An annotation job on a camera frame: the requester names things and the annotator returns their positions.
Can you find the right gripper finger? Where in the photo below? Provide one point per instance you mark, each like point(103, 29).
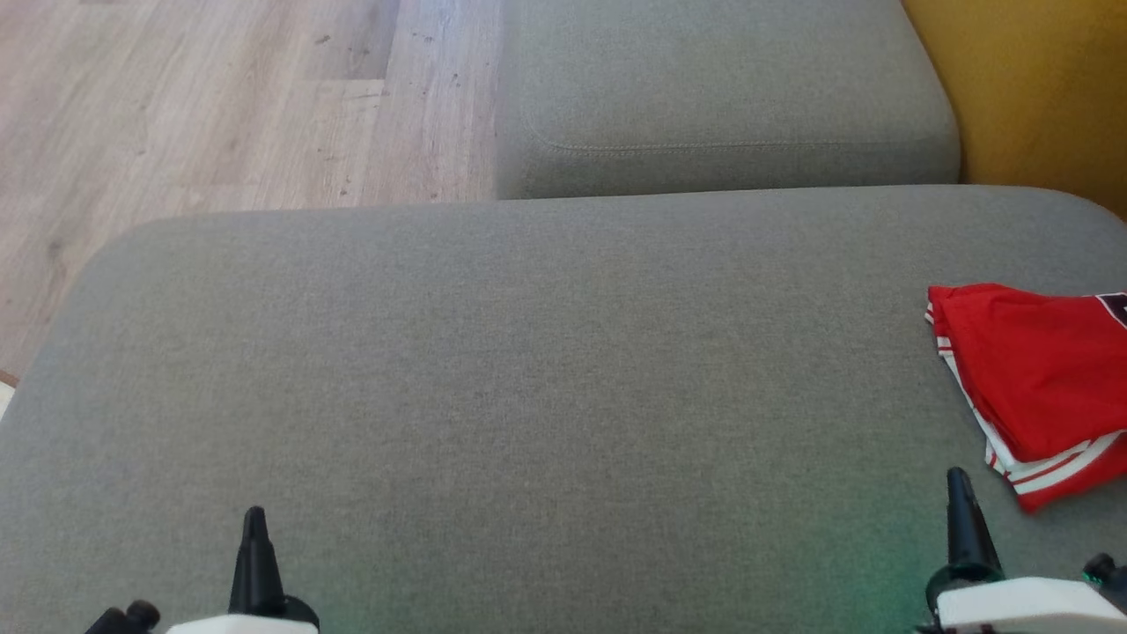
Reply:
point(968, 528)

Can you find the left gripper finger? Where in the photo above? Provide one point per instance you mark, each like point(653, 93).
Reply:
point(257, 572)

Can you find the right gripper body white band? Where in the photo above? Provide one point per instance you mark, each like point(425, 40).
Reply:
point(1021, 608)

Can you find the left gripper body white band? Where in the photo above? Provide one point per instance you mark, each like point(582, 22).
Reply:
point(246, 625)

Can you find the red jersey with white sleeves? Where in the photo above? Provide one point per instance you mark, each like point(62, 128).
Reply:
point(1039, 370)

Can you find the large grey sofa seat cushion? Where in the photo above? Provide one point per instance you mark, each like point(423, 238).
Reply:
point(528, 396)

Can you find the wide yellow sofa backrest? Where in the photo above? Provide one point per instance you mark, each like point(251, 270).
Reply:
point(1039, 88)

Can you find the medium grey sofa seat cushion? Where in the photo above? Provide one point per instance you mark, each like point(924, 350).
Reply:
point(722, 88)

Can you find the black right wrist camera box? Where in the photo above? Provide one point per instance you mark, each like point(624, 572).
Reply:
point(1105, 571)

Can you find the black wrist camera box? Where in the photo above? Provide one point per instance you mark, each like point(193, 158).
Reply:
point(1105, 571)
point(123, 618)

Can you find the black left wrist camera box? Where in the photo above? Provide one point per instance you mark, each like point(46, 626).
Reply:
point(123, 618)

